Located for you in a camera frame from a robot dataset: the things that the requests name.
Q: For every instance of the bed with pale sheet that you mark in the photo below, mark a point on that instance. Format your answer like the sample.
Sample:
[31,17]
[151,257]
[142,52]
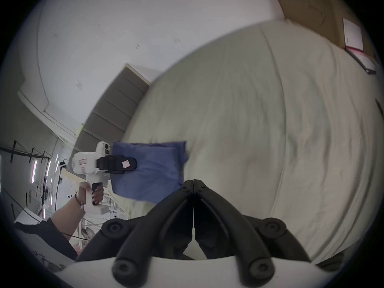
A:
[255,136]

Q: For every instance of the person's body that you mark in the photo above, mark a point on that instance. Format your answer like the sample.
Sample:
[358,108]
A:
[42,241]

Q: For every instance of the person's left hand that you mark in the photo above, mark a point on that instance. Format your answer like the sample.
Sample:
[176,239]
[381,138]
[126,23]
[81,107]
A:
[90,195]

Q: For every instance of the person's left forearm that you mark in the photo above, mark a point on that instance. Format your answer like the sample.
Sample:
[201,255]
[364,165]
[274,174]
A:
[70,217]

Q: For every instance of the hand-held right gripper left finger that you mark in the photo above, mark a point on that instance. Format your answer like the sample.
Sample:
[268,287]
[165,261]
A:
[156,220]

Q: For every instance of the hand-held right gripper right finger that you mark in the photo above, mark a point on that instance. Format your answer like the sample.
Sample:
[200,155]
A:
[237,223]

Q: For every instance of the grey padded headboard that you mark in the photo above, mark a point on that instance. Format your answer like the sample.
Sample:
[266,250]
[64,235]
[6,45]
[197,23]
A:
[114,106]

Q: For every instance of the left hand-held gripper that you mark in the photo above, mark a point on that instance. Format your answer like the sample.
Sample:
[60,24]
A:
[87,163]

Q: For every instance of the dark blue shirt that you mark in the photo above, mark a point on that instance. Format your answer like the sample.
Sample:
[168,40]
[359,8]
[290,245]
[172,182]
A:
[153,172]

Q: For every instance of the brown cardboard carton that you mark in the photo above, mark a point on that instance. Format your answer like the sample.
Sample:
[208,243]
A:
[324,13]

